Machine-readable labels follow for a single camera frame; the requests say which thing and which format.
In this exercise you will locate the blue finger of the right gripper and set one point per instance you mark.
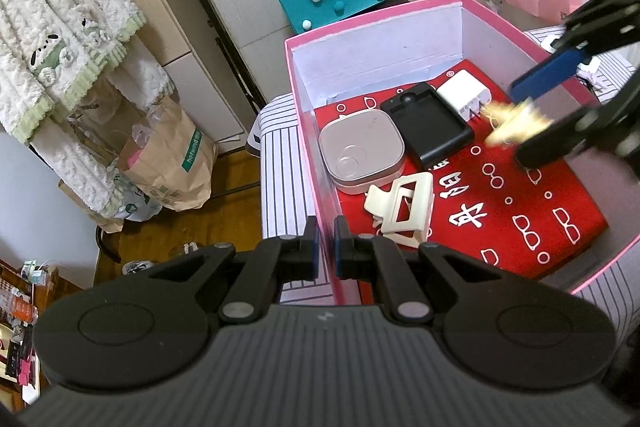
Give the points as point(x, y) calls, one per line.
point(597, 27)
point(612, 128)

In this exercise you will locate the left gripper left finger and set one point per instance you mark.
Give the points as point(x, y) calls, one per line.
point(273, 263)

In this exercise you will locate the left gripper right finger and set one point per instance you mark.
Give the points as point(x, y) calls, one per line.
point(379, 261)

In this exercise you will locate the cream hair claw clip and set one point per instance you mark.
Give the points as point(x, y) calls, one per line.
point(403, 214)

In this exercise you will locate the yellow starfish hair clip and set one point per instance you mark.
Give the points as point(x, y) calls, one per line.
point(513, 124)

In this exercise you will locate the pinkish rounded square case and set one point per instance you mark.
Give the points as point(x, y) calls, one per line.
point(362, 149)

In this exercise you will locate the black phone case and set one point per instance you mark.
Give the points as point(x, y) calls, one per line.
point(432, 130)

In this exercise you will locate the white power adapter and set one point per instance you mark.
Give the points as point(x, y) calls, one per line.
point(466, 94)

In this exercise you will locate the pink cardboard box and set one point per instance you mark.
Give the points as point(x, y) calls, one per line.
point(359, 63)

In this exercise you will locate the striped tablecloth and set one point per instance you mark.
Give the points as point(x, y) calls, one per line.
point(287, 201)

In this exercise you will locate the brown paper bag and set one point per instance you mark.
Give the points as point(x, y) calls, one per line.
point(169, 158)

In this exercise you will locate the white knit cardigan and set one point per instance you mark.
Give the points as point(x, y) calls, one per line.
point(53, 53)

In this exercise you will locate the black clothes rack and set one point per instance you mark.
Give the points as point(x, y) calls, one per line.
point(233, 57)

